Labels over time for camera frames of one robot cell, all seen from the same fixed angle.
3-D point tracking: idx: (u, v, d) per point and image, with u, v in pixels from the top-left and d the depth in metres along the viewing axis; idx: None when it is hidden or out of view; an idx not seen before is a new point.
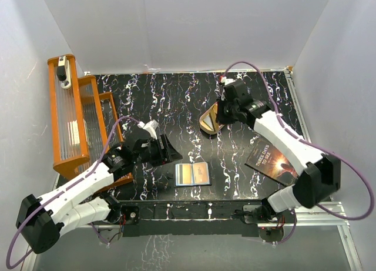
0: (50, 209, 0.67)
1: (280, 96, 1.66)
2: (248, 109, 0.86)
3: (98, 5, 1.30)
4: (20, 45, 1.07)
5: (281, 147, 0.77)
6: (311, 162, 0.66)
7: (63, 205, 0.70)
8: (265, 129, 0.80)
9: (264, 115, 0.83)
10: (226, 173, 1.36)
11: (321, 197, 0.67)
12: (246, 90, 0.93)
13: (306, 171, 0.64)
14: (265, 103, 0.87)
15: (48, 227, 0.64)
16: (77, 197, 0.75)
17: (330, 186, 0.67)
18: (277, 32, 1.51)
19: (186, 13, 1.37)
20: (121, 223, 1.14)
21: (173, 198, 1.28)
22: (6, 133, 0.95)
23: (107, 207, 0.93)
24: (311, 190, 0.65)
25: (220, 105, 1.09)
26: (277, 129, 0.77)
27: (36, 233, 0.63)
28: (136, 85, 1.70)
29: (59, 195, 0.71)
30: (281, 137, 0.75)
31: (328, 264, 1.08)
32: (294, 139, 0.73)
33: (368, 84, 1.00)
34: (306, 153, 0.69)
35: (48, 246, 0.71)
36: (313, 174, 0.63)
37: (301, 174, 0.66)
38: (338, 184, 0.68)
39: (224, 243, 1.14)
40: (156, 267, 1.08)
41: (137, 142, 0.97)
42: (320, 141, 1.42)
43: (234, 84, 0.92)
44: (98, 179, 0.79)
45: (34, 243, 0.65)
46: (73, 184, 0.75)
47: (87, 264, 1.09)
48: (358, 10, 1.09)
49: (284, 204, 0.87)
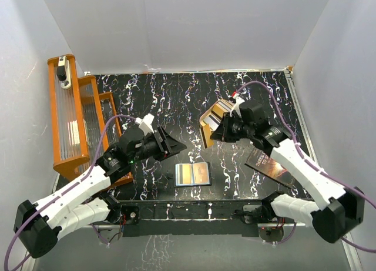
0: (46, 214, 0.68)
1: (280, 96, 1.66)
2: (265, 136, 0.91)
3: (98, 4, 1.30)
4: (20, 45, 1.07)
5: (299, 177, 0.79)
6: (334, 197, 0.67)
7: (59, 210, 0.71)
8: (283, 158, 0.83)
9: (282, 143, 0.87)
10: (226, 173, 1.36)
11: (343, 231, 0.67)
12: (263, 115, 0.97)
13: (331, 208, 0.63)
14: (281, 130, 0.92)
15: (44, 233, 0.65)
16: (74, 201, 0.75)
17: (352, 220, 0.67)
18: (277, 32, 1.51)
19: (186, 12, 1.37)
20: (121, 223, 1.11)
21: (173, 198, 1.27)
22: (6, 133, 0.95)
23: (107, 207, 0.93)
24: (333, 227, 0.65)
25: (227, 121, 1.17)
26: (296, 159, 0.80)
27: (33, 238, 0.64)
28: (136, 85, 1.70)
29: (55, 200, 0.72)
30: (301, 167, 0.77)
31: (328, 264, 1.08)
32: (315, 171, 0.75)
33: (369, 84, 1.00)
34: (329, 187, 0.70)
35: (46, 250, 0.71)
36: (337, 212, 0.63)
37: (324, 209, 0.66)
38: (361, 218, 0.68)
39: (224, 243, 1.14)
40: (156, 267, 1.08)
41: (130, 144, 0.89)
42: (319, 141, 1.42)
43: (252, 108, 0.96)
44: (94, 183, 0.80)
45: (31, 248, 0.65)
46: (69, 188, 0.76)
47: (87, 264, 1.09)
48: (358, 10, 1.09)
49: (290, 214, 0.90)
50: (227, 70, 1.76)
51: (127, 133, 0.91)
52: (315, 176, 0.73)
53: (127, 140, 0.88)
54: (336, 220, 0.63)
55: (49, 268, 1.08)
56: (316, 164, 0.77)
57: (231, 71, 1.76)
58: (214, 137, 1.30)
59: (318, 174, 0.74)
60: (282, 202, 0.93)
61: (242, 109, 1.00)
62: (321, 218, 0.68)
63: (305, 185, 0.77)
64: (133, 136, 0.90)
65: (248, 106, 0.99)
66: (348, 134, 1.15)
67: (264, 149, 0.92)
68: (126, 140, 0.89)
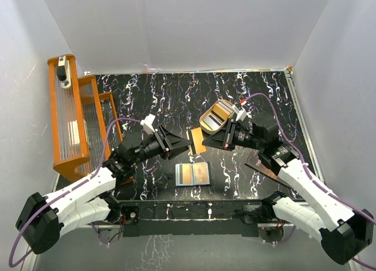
0: (57, 207, 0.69)
1: (280, 96, 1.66)
2: (274, 156, 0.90)
3: (98, 4, 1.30)
4: (20, 45, 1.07)
5: (306, 197, 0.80)
6: (343, 220, 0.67)
7: (69, 204, 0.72)
8: (291, 178, 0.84)
9: (289, 164, 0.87)
10: (226, 173, 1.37)
11: (353, 253, 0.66)
12: (275, 133, 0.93)
13: (340, 232, 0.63)
14: (288, 149, 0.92)
15: (52, 226, 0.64)
16: (83, 198, 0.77)
17: (362, 242, 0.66)
18: (277, 31, 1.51)
19: (186, 12, 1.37)
20: (121, 223, 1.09)
21: (173, 198, 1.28)
22: (6, 133, 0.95)
23: (107, 207, 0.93)
24: (343, 250, 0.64)
25: (234, 127, 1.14)
26: (304, 180, 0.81)
27: (39, 231, 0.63)
28: (136, 85, 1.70)
29: (64, 194, 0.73)
30: (309, 188, 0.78)
31: (329, 264, 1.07)
32: (324, 194, 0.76)
33: (369, 84, 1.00)
34: (338, 209, 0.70)
35: (47, 246, 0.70)
36: (346, 235, 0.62)
37: (332, 232, 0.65)
38: (370, 239, 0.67)
39: (224, 242, 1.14)
40: (156, 267, 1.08)
41: (130, 150, 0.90)
42: (319, 141, 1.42)
43: (267, 126, 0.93)
44: (102, 182, 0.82)
45: (35, 243, 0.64)
46: (78, 186, 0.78)
47: (87, 265, 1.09)
48: (358, 10, 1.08)
49: (292, 221, 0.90)
50: (227, 70, 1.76)
51: (127, 140, 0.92)
52: (324, 197, 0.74)
53: (126, 147, 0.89)
54: (345, 244, 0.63)
55: (50, 268, 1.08)
56: (325, 187, 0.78)
57: (231, 71, 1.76)
58: (208, 143, 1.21)
59: (326, 197, 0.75)
60: (286, 207, 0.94)
61: (257, 124, 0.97)
62: (331, 241, 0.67)
63: (313, 206, 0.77)
64: (131, 142, 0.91)
65: (263, 123, 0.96)
66: (348, 134, 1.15)
67: (271, 168, 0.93)
68: (125, 147, 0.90)
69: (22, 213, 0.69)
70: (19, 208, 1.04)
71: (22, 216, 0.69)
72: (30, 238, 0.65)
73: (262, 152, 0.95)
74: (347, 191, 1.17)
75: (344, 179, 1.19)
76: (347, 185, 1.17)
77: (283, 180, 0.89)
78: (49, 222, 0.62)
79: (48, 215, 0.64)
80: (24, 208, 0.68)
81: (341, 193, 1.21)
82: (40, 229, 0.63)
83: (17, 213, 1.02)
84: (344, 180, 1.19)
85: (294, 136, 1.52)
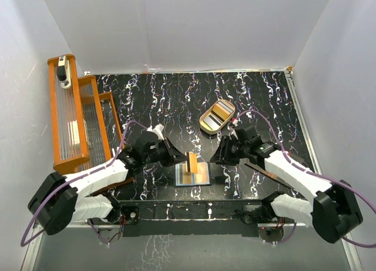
0: (76, 186, 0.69)
1: (280, 96, 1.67)
2: (257, 151, 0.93)
3: (98, 5, 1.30)
4: (19, 45, 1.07)
5: (291, 183, 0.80)
6: (321, 191, 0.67)
7: (87, 186, 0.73)
8: (274, 166, 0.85)
9: (271, 154, 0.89)
10: (226, 173, 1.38)
11: (346, 231, 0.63)
12: (257, 133, 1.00)
13: (319, 201, 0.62)
14: (272, 144, 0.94)
15: (70, 205, 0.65)
16: (98, 181, 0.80)
17: (351, 217, 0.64)
18: (277, 32, 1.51)
19: (186, 13, 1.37)
20: (121, 223, 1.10)
21: (173, 198, 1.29)
22: (6, 133, 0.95)
23: (109, 204, 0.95)
24: (331, 223, 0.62)
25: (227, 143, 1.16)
26: (284, 163, 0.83)
27: (57, 207, 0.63)
28: (136, 85, 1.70)
29: (83, 177, 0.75)
30: (288, 170, 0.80)
31: (328, 264, 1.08)
32: (301, 172, 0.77)
33: (368, 84, 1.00)
34: (315, 182, 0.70)
35: (59, 228, 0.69)
36: (325, 203, 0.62)
37: (313, 206, 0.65)
38: (358, 215, 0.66)
39: (224, 242, 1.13)
40: (156, 266, 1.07)
41: (147, 144, 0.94)
42: (319, 141, 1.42)
43: (245, 127, 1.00)
44: (116, 170, 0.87)
45: (50, 222, 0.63)
46: (94, 171, 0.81)
47: (87, 265, 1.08)
48: (358, 11, 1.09)
49: (291, 215, 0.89)
50: (227, 70, 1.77)
51: (144, 135, 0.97)
52: (301, 175, 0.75)
53: (144, 141, 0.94)
54: (329, 214, 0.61)
55: (50, 268, 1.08)
56: (303, 166, 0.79)
57: (231, 71, 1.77)
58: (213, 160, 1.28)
59: (305, 175, 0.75)
60: (282, 202, 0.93)
61: (236, 129, 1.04)
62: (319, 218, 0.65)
63: (295, 186, 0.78)
64: (148, 138, 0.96)
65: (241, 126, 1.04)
66: (348, 135, 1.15)
67: (257, 164, 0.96)
68: (143, 141, 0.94)
69: (37, 191, 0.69)
70: (19, 209, 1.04)
71: (38, 194, 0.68)
72: (46, 216, 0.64)
73: (248, 151, 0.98)
74: None
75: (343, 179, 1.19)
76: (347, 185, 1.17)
77: (271, 172, 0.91)
78: (69, 198, 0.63)
79: (67, 192, 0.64)
80: (42, 186, 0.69)
81: None
82: (59, 206, 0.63)
83: (16, 213, 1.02)
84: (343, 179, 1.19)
85: (294, 136, 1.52)
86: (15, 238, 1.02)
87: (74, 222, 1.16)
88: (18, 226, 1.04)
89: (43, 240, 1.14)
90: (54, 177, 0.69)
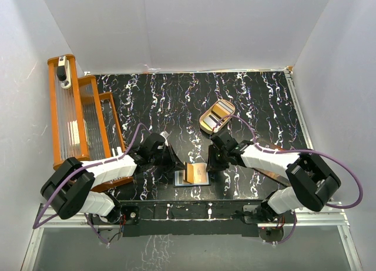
0: (92, 171, 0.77)
1: (280, 96, 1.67)
2: (235, 152, 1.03)
3: (98, 5, 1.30)
4: (20, 45, 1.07)
5: (268, 167, 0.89)
6: (291, 163, 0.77)
7: (101, 172, 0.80)
8: (249, 158, 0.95)
9: (246, 150, 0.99)
10: (226, 173, 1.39)
11: (324, 194, 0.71)
12: (230, 136, 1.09)
13: (291, 171, 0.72)
14: (246, 142, 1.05)
15: (87, 188, 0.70)
16: (111, 171, 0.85)
17: (328, 181, 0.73)
18: (277, 32, 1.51)
19: (186, 13, 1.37)
20: (121, 223, 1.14)
21: (173, 198, 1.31)
22: (6, 133, 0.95)
23: (111, 203, 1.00)
24: (307, 190, 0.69)
25: (211, 152, 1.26)
26: (257, 153, 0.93)
27: (74, 188, 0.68)
28: (136, 85, 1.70)
29: (98, 164, 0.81)
30: (262, 157, 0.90)
31: (328, 265, 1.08)
32: (272, 154, 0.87)
33: (369, 84, 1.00)
34: (285, 158, 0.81)
35: (70, 213, 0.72)
36: (296, 171, 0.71)
37: (288, 178, 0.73)
38: (335, 177, 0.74)
39: (224, 242, 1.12)
40: (156, 267, 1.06)
41: (155, 143, 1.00)
42: (320, 141, 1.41)
43: (219, 134, 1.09)
44: (127, 164, 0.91)
45: (67, 202, 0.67)
46: (109, 161, 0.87)
47: (87, 264, 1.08)
48: (358, 10, 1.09)
49: (286, 207, 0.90)
50: (227, 70, 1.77)
51: (154, 135, 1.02)
52: (272, 156, 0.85)
53: (153, 141, 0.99)
54: (301, 181, 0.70)
55: (49, 268, 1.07)
56: (272, 149, 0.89)
57: (231, 71, 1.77)
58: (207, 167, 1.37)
59: (276, 155, 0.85)
60: (275, 196, 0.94)
61: (211, 137, 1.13)
62: (300, 192, 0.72)
63: (271, 167, 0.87)
64: (157, 137, 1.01)
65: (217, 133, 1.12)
66: (348, 135, 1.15)
67: (237, 163, 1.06)
68: (151, 141, 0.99)
69: (53, 175, 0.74)
70: (19, 208, 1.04)
71: (53, 178, 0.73)
72: (60, 199, 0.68)
73: (227, 154, 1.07)
74: (348, 191, 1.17)
75: (344, 179, 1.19)
76: (348, 186, 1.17)
77: (252, 166, 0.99)
78: (86, 182, 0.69)
79: (84, 176, 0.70)
80: (58, 170, 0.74)
81: (343, 193, 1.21)
82: (76, 188, 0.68)
83: (16, 213, 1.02)
84: (344, 180, 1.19)
85: (294, 136, 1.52)
86: (15, 238, 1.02)
87: (74, 222, 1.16)
88: (18, 226, 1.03)
89: (43, 239, 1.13)
90: (71, 163, 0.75)
